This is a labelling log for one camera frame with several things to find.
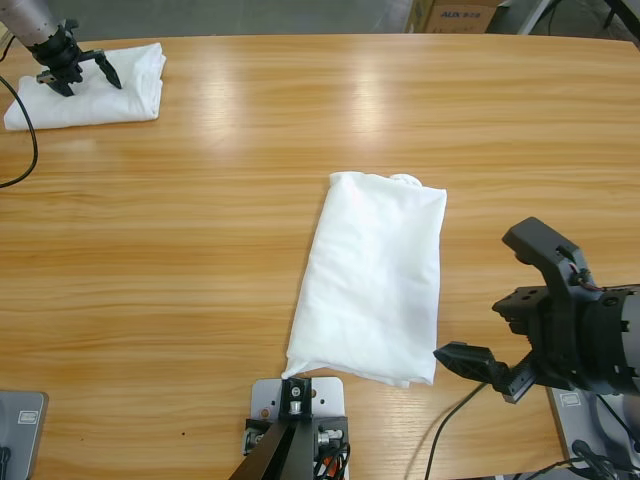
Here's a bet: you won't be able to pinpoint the cardboard box with blue print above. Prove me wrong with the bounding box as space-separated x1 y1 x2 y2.
405 0 502 35

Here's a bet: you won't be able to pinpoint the white metal frame bar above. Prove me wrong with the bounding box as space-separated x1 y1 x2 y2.
517 0 556 36

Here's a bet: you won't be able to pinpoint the black tripod leg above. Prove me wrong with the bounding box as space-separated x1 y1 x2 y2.
602 0 640 50

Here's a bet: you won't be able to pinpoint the black and orange cable bundle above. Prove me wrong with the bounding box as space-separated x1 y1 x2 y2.
312 439 354 480

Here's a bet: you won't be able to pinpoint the white t-shirt with black logo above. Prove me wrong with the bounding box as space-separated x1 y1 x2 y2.
280 171 449 390

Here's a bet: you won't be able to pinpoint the white mounting plate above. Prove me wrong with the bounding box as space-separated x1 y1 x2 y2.
249 377 347 441

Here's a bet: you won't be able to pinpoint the black base power cable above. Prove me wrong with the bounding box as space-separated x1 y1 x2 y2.
509 438 640 480

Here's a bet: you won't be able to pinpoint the long black cable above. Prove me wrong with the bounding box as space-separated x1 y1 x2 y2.
423 382 640 480

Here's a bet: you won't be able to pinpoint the thin black wrist camera cable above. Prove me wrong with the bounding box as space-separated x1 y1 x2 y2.
0 34 40 190

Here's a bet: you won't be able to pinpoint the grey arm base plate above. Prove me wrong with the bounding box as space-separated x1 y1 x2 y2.
547 387 640 471
0 390 50 480

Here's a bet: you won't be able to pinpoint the plain white t-shirt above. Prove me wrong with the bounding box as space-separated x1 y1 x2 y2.
3 42 167 132

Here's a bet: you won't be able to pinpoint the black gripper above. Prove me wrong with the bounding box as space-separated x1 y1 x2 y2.
432 284 632 404
23 27 124 99

